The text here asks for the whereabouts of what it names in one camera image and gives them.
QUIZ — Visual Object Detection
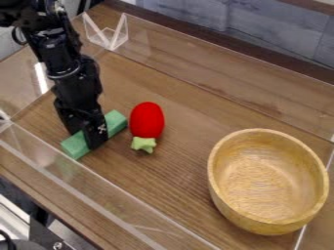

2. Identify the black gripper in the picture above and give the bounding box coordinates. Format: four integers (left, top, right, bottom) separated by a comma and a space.
47, 56, 109, 149

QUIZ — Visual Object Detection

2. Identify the black cable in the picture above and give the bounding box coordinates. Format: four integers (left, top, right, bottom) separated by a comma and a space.
0, 227, 19, 250

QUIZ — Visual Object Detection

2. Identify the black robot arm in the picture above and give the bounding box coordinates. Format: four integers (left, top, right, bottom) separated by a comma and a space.
0, 0, 109, 149

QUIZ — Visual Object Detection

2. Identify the red plush strawberry toy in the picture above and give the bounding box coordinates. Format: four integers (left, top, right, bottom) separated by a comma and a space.
130, 102, 165, 153

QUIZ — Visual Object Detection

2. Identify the green rectangular block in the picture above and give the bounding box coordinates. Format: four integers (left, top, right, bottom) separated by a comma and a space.
60, 109, 129, 160

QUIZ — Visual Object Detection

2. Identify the black metal table bracket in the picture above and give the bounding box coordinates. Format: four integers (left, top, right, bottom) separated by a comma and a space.
28, 218, 72, 250

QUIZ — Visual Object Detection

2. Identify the clear acrylic enclosure wall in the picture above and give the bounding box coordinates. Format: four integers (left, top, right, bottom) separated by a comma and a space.
0, 8, 334, 250

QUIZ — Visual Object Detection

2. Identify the light wooden bowl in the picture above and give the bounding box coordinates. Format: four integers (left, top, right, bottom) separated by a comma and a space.
207, 128, 330, 235

